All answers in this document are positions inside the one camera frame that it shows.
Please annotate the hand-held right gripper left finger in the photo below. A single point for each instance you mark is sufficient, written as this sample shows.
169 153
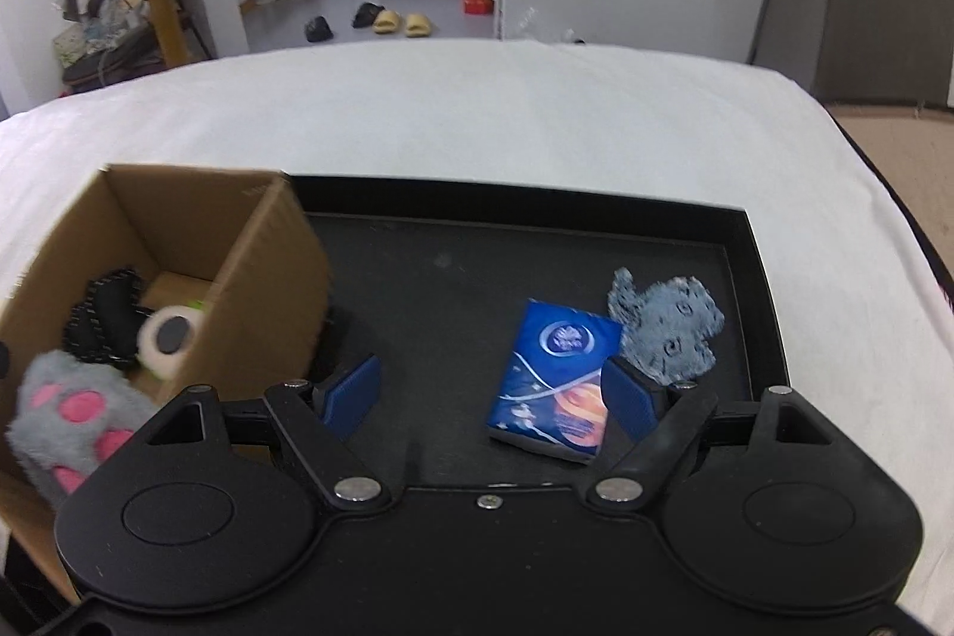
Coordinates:
350 397

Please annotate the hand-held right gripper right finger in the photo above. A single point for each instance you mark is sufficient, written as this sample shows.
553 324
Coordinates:
630 397

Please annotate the small grey fuzzy plush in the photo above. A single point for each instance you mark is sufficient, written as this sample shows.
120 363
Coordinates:
671 323

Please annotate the blue tissue pack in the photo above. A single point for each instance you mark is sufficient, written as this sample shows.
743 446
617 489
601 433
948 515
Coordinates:
544 383

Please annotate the black tray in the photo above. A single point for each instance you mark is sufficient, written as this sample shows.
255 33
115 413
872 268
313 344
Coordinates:
447 308

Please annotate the brown cardboard box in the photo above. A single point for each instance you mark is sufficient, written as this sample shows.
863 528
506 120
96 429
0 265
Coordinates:
276 278

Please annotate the white tape roll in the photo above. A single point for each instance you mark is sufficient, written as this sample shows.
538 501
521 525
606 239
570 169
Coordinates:
153 354

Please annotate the black fabric item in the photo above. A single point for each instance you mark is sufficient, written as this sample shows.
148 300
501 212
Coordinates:
104 315

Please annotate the grey plush paw with pink pads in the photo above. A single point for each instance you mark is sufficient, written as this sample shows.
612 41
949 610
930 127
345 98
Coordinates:
33 435

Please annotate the brown framed board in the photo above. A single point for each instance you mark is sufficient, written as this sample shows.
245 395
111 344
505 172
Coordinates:
909 174

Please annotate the black slipper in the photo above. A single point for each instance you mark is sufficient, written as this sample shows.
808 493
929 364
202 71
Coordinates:
319 29
365 15

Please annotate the beige slipper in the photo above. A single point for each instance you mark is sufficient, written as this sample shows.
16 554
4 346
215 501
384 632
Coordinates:
387 23
419 25

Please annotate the clear plastic bag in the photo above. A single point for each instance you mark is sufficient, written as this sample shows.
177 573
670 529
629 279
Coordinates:
536 25

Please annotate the pile of bags and clutter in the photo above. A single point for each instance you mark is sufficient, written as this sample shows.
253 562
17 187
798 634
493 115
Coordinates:
104 47

